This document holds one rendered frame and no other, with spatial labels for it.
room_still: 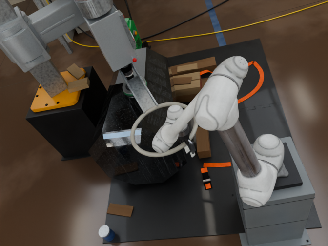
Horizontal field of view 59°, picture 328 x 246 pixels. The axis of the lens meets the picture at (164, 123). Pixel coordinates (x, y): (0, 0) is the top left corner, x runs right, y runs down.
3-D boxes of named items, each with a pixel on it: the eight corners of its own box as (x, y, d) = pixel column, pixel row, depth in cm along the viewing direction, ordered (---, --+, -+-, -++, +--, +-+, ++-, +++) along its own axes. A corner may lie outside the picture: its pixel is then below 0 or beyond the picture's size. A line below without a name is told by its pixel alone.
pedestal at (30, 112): (61, 161, 330) (21, 121, 275) (73, 116, 372) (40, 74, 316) (115, 153, 317) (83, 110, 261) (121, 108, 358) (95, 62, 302)
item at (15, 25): (12, 75, 251) (-23, 36, 220) (25, 51, 272) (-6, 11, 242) (47, 68, 243) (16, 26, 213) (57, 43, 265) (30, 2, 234)
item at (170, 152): (122, 125, 217) (121, 123, 215) (179, 94, 222) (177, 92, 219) (145, 171, 182) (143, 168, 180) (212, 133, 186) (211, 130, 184)
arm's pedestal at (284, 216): (288, 183, 246) (296, 127, 186) (311, 244, 214) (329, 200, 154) (229, 194, 254) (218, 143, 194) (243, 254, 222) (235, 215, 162)
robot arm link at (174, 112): (176, 117, 179) (166, 133, 173) (170, 99, 168) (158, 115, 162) (192, 121, 173) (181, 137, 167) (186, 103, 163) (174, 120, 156)
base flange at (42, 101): (31, 113, 278) (28, 110, 275) (45, 78, 309) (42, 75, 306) (77, 104, 268) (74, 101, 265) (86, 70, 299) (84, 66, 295)
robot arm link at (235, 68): (211, 65, 130) (200, 87, 123) (234, 42, 114) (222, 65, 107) (235, 82, 131) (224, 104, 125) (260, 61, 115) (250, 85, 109)
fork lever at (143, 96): (105, 56, 247) (103, 52, 242) (125, 46, 248) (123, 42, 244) (141, 117, 217) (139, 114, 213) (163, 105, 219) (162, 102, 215)
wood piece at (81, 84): (70, 93, 275) (67, 89, 271) (71, 86, 282) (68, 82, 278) (89, 87, 272) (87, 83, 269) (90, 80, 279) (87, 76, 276)
